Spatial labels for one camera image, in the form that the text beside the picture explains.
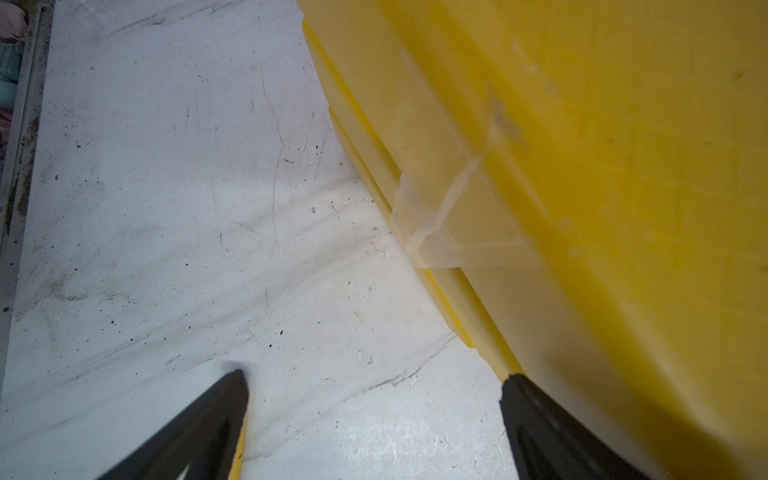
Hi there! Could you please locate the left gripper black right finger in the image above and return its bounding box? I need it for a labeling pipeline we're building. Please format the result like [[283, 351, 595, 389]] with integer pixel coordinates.
[[500, 374, 646, 480]]

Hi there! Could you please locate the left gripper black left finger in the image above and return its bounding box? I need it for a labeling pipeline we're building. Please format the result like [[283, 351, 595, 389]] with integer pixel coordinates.
[[101, 369, 249, 479]]

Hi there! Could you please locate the yellow plastic drawer cabinet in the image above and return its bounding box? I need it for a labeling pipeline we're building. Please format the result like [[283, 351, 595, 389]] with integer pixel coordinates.
[[299, 1, 767, 479]]

